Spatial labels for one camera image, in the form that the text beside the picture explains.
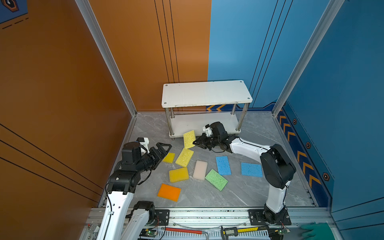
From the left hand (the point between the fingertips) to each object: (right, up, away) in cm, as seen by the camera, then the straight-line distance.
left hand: (168, 149), depth 69 cm
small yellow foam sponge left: (-4, -9, +23) cm, 25 cm away
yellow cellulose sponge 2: (+8, +3, +21) cm, 23 cm away
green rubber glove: (+71, -38, -1) cm, 80 cm away
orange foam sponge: (-2, -26, +12) cm, 28 cm away
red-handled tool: (+7, -39, +1) cm, 40 cm away
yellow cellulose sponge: (+6, -9, +25) cm, 27 cm away
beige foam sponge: (+15, -16, +20) cm, 30 cm away
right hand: (+11, +1, +17) cm, 20 cm away
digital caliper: (+31, -39, 0) cm, 50 cm away
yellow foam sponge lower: (+3, -18, +18) cm, 25 cm away
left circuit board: (-10, -40, +1) cm, 41 cm away
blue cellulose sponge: (+29, -13, +21) cm, 38 cm away
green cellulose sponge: (+25, -20, +15) cm, 35 cm away
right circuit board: (+53, -39, +1) cm, 66 cm away
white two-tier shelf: (+10, +21, +9) cm, 25 cm away
